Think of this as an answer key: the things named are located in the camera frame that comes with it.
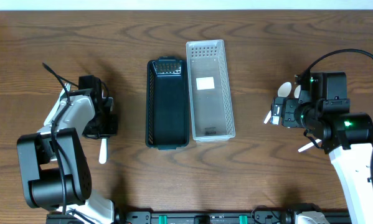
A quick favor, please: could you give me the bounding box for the white plastic fork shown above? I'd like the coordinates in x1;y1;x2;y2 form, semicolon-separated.
98;138;108;164

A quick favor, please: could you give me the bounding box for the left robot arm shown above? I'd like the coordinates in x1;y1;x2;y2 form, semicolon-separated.
17;75;121;223

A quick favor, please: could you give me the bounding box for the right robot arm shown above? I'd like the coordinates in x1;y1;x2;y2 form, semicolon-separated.
270;72;373;223

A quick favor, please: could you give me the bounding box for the white spoon leftmost of four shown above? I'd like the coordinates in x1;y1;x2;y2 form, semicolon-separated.
264;82;292;124

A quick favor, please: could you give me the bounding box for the white spoon of four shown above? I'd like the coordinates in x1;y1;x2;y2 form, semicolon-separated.
264;82;292;124
294;85;301;98
298;139;321;152

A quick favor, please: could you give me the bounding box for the clear plastic basket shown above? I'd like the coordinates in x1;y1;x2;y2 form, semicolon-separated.
186;39;235;142

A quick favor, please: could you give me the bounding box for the dark green plastic basket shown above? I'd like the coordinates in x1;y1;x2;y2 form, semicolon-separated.
145;56;189;150

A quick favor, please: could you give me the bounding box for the black mounting rail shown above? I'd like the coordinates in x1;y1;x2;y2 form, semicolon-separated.
45;203;352;224

